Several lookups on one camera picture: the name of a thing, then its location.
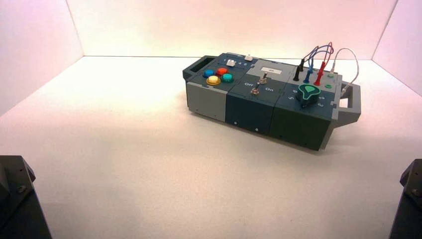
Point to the metal toggle switch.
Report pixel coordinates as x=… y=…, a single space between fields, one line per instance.
x=263 y=79
x=254 y=90

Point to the white slider knob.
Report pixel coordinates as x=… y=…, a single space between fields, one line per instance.
x=249 y=58
x=230 y=62

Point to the red round push button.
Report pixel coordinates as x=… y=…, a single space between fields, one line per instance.
x=222 y=71

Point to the dark teal modular task box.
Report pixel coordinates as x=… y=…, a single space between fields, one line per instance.
x=250 y=109

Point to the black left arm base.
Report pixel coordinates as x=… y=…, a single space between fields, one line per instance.
x=16 y=204

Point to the green round push button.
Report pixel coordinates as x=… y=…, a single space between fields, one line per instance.
x=227 y=78

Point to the green pointer rotary knob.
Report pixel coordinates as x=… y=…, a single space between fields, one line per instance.
x=308 y=94

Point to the yellow round push button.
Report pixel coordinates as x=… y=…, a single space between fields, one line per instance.
x=213 y=80

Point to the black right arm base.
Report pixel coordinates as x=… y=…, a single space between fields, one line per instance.
x=408 y=207

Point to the blue round push button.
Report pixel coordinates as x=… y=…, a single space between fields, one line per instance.
x=208 y=73

